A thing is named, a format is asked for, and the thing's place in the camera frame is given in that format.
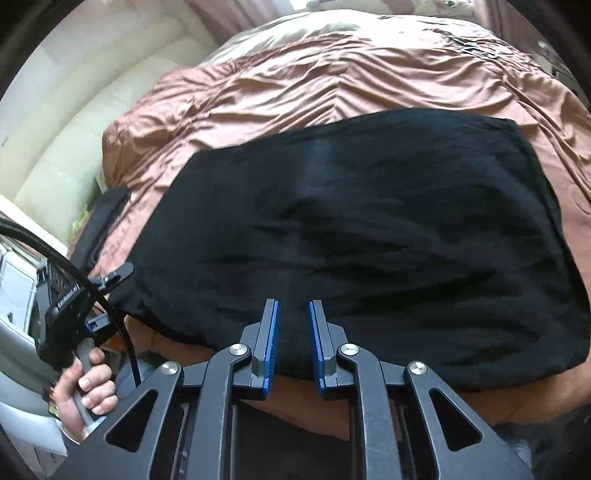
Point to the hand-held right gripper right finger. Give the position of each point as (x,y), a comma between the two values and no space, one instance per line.
(316,350)

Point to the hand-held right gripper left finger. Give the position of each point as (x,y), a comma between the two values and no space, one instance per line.
(272,350)

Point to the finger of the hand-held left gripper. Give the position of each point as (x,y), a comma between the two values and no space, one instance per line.
(115,274)
(99,325)

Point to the black pants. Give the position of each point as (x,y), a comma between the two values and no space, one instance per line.
(346,221)
(99,221)

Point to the folded black pants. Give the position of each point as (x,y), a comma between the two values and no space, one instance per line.
(99,221)

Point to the person's left hand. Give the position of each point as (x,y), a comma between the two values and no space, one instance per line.
(99,385)

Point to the cream leather headboard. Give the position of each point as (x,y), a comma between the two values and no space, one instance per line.
(92,115)

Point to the person's right leg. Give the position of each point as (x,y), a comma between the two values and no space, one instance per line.
(549,447)

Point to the brown blanket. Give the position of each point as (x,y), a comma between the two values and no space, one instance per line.
(323,83)

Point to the pink curtain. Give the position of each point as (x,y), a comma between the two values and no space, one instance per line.
(498,14)
(240,7)

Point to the beige duvet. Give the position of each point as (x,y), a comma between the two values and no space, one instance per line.
(323,27)

